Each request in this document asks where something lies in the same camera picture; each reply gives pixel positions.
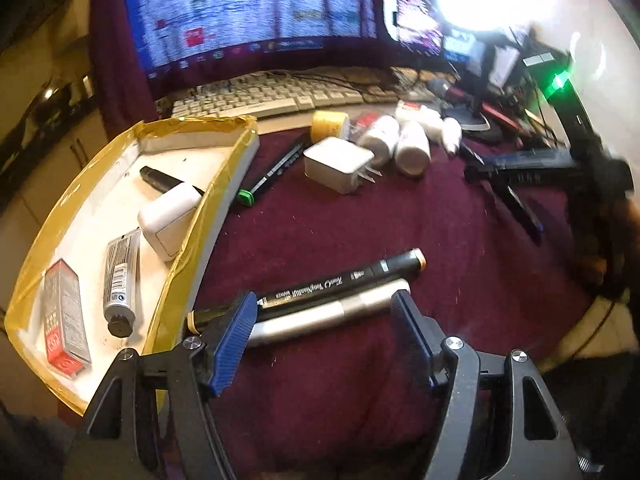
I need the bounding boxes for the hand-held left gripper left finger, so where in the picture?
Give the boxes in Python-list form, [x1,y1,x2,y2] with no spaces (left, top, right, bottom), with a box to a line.
[65,290,258,480]

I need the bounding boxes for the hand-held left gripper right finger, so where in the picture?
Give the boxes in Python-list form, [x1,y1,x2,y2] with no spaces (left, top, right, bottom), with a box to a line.
[392,290,586,480]

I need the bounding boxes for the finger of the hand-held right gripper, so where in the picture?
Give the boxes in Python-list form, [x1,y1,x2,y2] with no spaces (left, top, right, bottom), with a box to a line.
[464,166,576,190]
[482,151,576,171]

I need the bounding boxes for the small white bottle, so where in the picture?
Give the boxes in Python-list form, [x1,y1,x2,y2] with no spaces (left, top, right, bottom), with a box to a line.
[439,116,464,157]

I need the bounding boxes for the black art marker tan caps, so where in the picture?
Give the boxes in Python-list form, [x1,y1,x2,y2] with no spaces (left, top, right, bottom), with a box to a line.
[187,248,427,335]

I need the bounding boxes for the silver marker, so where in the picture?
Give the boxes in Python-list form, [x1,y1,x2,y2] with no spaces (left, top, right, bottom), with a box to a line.
[245,280,412,348]

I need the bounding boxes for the white bottle red label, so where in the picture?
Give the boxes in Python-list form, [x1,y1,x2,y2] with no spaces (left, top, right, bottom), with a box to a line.
[395,101,445,133]

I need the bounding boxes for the white bottle black print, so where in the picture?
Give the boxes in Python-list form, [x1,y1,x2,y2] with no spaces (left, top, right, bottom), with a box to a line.
[394,122,432,177]

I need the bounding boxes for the white spray bottle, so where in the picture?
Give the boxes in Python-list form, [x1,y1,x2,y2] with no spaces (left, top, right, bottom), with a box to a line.
[357,115,402,167]

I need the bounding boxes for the clear bag with red item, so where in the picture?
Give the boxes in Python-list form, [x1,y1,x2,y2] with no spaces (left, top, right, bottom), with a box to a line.
[348,111,383,143]

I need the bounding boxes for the black marker green cap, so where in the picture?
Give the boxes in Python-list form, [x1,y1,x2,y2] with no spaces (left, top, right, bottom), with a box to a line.
[236,132,312,207]

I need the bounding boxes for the white adapter with prongs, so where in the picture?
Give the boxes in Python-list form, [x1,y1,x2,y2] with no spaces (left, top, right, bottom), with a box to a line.
[303,136,385,196]

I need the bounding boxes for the yellow taped white tray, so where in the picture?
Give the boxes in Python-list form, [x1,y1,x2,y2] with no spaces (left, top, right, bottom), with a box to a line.
[4,115,261,416]

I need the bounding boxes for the person's right hand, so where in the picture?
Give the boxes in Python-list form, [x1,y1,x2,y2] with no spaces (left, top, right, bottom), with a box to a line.
[575,195,635,288]

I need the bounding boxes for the dark red pen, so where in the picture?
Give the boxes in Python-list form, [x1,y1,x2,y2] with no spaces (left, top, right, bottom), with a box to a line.
[480,101,533,137]

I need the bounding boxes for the black round stand base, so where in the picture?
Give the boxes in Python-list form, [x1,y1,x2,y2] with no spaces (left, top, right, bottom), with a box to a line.
[442,105,506,145]

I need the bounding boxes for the white box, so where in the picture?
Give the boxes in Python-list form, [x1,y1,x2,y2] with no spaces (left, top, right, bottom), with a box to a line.
[489,42,524,89]

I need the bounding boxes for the red microphone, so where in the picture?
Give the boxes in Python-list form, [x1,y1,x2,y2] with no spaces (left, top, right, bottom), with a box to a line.
[427,79,476,107]

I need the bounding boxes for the maroon table mat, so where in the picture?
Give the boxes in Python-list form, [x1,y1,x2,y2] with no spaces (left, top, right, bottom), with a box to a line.
[150,125,601,480]

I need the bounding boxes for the grey tube black cap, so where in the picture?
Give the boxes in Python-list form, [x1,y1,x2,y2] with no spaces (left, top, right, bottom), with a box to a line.
[102,229,142,339]

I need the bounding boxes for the white charger block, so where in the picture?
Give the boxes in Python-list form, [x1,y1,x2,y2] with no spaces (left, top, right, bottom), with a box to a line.
[137,182,205,262]

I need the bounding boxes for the grey box red end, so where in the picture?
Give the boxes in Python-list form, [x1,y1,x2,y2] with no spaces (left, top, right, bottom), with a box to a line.
[41,258,94,377]

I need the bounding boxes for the black pen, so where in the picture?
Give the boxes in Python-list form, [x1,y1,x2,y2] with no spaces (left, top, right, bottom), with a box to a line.
[139,165,207,197]

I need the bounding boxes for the smartphone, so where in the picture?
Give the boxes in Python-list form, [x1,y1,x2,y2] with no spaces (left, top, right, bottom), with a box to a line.
[384,0,447,56]

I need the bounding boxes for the yellow jar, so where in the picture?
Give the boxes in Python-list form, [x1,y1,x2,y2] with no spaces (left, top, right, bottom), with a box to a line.
[311,110,351,142]

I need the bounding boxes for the white keyboard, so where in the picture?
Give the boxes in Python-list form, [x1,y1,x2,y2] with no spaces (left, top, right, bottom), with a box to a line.
[155,67,441,123]

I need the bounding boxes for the lower kitchen cabinets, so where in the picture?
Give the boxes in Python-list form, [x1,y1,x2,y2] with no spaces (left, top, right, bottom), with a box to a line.
[0,105,111,271]

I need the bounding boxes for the black kitchen countertop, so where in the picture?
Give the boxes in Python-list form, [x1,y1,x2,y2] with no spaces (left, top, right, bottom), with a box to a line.
[0,75,98,181]

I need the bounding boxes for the metal cooking pot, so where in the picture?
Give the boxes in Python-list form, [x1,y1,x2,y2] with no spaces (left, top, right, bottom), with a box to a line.
[35,74,97,117]

